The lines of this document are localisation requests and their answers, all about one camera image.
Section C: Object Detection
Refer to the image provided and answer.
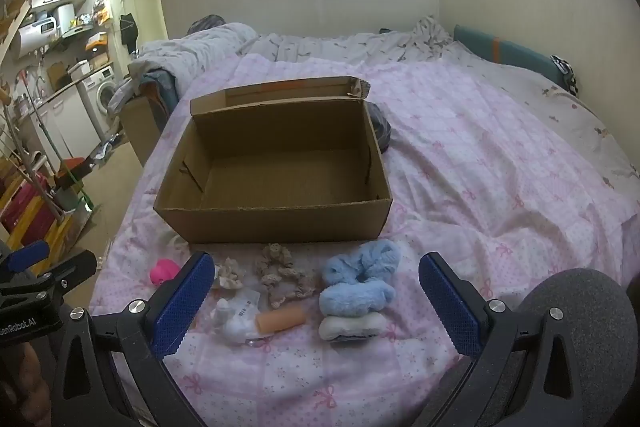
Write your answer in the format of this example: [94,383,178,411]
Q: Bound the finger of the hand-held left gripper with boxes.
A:
[0,240,51,278]
[34,249,99,296]

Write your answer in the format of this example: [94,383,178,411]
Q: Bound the person's left forearm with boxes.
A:
[0,344,51,427]

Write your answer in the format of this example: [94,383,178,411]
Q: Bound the dark cloth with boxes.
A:
[188,15,227,34]

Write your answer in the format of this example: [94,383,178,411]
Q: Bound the blue fluffy scrunchie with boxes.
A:
[321,239,404,284]
[319,281,397,320]

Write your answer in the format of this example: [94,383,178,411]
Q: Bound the black and white cloth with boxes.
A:
[550,55,581,96]

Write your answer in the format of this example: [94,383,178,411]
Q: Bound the grey striped cloth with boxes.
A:
[367,103,393,154]

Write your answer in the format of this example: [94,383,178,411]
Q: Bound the white base cabinet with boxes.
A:
[30,82,101,168]

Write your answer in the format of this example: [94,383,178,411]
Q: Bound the brown cardboard box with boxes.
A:
[152,76,394,245]

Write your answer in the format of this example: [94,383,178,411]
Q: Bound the white washing machine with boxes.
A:
[82,66,121,140]

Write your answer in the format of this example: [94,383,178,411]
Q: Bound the white fluffy cloth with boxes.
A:
[318,313,385,344]

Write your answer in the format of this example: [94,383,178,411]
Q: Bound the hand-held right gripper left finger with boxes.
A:
[50,251,217,427]

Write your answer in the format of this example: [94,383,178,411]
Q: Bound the peach foam cylinder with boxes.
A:
[255,306,307,336]

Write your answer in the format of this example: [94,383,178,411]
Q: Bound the pink suitcase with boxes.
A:
[2,179,51,233]

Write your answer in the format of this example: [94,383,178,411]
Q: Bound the green broom handle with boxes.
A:
[60,159,91,208]

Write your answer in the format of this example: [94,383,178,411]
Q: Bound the white patterned quilt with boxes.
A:
[240,16,640,188]

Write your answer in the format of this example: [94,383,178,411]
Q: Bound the teal headboard cushion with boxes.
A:
[453,25,571,94]

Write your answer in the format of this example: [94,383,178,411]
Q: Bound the grey duvet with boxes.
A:
[127,23,261,100]

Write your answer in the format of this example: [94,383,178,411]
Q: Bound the cream scrunchie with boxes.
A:
[212,257,247,292]

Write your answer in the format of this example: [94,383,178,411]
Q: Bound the plain cardboard carton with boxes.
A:
[120,98,168,168]

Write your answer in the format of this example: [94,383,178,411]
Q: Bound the beige knitted scrunchie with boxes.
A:
[254,244,317,309]

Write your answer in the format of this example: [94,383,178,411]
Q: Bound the white water heater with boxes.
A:
[10,27,38,58]

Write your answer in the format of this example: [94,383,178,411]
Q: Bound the pink rubber duck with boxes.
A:
[150,259,181,286]

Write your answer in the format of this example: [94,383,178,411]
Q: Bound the white cotton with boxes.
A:
[209,291,265,348]

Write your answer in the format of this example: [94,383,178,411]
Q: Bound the black hanging garment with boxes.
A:
[120,13,139,54]

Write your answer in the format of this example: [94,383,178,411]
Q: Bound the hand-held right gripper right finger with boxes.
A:
[418,252,598,427]

